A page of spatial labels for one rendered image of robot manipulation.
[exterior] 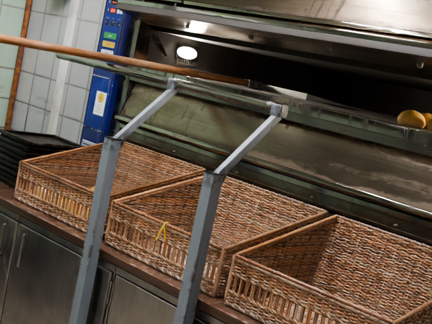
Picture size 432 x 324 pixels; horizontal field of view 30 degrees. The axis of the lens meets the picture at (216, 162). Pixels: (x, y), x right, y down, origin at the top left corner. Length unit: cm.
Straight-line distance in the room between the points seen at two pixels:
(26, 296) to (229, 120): 100
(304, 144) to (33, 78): 176
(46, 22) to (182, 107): 109
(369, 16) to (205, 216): 90
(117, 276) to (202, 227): 48
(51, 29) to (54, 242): 143
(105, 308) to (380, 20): 130
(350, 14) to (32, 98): 192
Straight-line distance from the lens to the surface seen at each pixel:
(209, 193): 226
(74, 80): 385
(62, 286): 290
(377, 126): 265
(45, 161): 329
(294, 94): 350
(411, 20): 263
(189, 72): 331
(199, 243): 229
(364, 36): 255
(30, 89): 416
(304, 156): 281
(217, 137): 308
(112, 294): 269
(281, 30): 275
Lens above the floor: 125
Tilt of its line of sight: 7 degrees down
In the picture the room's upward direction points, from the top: 12 degrees clockwise
